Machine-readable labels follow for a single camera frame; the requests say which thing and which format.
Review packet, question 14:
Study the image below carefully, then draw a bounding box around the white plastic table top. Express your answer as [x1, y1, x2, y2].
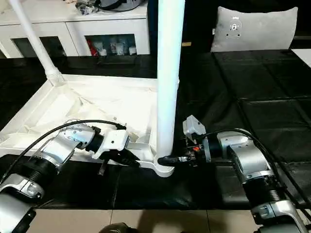
[0, 74, 180, 178]

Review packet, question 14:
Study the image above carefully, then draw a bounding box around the black work mat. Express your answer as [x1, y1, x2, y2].
[0, 49, 311, 212]

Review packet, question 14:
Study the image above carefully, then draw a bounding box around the black furniture with yellow label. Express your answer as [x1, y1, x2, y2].
[148, 0, 220, 56]

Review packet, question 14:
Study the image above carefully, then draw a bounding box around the grey cushion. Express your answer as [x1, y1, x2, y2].
[210, 6, 299, 53]

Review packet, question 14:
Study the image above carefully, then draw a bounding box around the white glass-door cabinet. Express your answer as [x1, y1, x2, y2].
[0, 0, 151, 59]

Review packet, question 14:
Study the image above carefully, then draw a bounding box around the white flat panel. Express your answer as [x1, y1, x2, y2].
[291, 49, 311, 68]

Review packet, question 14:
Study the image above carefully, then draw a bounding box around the small yellow grey gadget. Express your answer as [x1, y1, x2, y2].
[76, 0, 101, 16]

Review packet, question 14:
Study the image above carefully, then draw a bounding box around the grey round appliance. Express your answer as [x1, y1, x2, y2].
[99, 0, 147, 12]

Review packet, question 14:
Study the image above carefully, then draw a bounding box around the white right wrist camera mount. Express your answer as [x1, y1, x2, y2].
[182, 115, 207, 142]

